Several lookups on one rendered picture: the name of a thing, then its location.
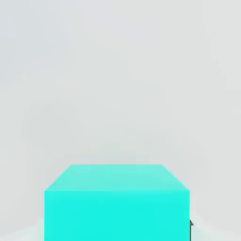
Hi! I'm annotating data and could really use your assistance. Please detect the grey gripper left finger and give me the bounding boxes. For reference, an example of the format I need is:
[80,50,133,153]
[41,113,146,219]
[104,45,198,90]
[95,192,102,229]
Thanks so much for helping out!
[0,217,45,241]

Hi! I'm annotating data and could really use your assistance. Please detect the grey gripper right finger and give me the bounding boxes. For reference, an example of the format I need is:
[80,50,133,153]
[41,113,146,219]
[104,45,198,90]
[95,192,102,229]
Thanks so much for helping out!
[189,216,241,241]

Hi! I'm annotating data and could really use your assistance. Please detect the small cyan cube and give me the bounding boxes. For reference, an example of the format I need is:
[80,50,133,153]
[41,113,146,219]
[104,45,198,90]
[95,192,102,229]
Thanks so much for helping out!
[44,164,191,241]

